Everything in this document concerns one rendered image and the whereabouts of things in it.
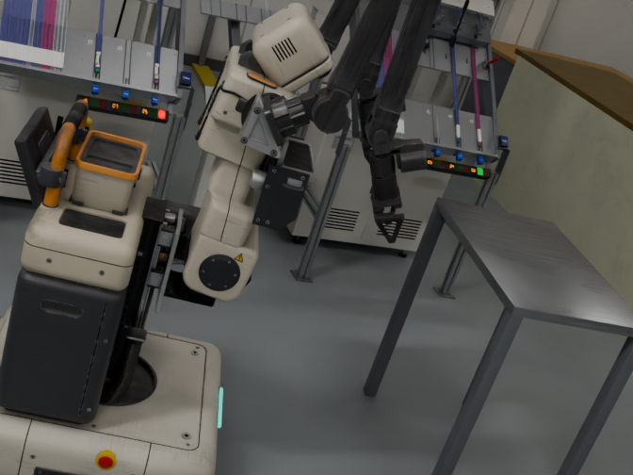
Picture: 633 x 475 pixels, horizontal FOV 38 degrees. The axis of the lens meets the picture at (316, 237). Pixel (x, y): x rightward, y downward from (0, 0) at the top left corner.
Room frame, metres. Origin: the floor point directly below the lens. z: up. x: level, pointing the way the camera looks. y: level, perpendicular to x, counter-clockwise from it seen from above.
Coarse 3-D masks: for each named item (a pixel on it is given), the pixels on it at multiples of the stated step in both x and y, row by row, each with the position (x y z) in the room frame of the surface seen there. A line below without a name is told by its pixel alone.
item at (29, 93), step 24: (0, 96) 3.32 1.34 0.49; (24, 96) 3.36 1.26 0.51; (48, 96) 3.40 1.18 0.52; (72, 96) 3.44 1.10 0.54; (96, 96) 3.48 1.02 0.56; (120, 96) 3.52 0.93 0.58; (0, 120) 3.33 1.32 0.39; (24, 120) 3.37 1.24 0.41; (96, 120) 3.49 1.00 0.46; (120, 120) 3.53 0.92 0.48; (144, 120) 3.57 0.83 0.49; (0, 144) 3.33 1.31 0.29; (0, 168) 3.34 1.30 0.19; (0, 192) 3.35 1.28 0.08; (24, 192) 3.39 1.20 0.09
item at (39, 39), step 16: (16, 0) 3.19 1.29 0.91; (32, 0) 3.23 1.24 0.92; (48, 0) 3.26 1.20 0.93; (64, 0) 3.29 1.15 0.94; (16, 16) 3.16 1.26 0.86; (32, 16) 3.19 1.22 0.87; (48, 16) 3.22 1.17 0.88; (64, 16) 3.25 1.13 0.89; (0, 32) 3.09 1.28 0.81; (16, 32) 3.12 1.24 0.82; (32, 32) 3.15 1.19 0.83; (48, 32) 3.18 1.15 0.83; (64, 32) 3.22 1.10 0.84; (0, 48) 3.05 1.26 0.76; (16, 48) 3.09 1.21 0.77; (32, 48) 3.12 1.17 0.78; (48, 48) 3.15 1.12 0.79; (64, 48) 3.18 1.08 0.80; (32, 64) 3.08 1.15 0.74; (48, 64) 3.11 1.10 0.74
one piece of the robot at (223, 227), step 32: (224, 64) 2.21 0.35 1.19; (224, 96) 2.00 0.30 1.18; (288, 96) 2.04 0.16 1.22; (224, 128) 2.06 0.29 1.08; (224, 160) 2.08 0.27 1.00; (256, 160) 2.08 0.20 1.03; (224, 192) 2.08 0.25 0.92; (224, 224) 2.05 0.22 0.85; (192, 256) 2.04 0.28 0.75; (224, 256) 2.05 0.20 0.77; (256, 256) 2.07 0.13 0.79; (192, 288) 2.04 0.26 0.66; (224, 288) 2.05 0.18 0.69
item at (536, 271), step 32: (448, 224) 2.78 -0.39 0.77; (480, 224) 2.80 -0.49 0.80; (512, 224) 2.90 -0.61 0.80; (544, 224) 3.01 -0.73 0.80; (416, 256) 2.91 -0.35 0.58; (480, 256) 2.53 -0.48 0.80; (512, 256) 2.62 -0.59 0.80; (544, 256) 2.71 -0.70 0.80; (576, 256) 2.80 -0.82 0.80; (416, 288) 2.90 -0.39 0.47; (512, 288) 2.38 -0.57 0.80; (544, 288) 2.45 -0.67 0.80; (576, 288) 2.53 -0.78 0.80; (608, 288) 2.62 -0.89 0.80; (512, 320) 2.27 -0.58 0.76; (544, 320) 2.30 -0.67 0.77; (576, 320) 2.33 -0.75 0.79; (608, 320) 2.38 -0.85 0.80; (384, 352) 2.89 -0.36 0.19; (480, 384) 2.27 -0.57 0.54; (608, 384) 2.42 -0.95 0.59; (608, 416) 2.41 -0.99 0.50; (448, 448) 2.28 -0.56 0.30; (576, 448) 2.41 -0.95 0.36
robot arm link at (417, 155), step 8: (376, 136) 1.95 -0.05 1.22; (384, 136) 1.95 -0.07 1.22; (376, 144) 1.95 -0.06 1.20; (384, 144) 1.96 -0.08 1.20; (392, 144) 1.99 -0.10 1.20; (400, 144) 1.99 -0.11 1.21; (408, 144) 1.99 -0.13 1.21; (416, 144) 1.99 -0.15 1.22; (376, 152) 1.95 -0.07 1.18; (384, 152) 1.96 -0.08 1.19; (400, 152) 1.99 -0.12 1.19; (408, 152) 1.99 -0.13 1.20; (416, 152) 1.99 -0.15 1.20; (424, 152) 1.99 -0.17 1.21; (408, 160) 1.98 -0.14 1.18; (416, 160) 1.98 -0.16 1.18; (424, 160) 1.98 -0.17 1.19; (408, 168) 1.98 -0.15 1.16; (416, 168) 1.99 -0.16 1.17; (424, 168) 1.99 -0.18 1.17
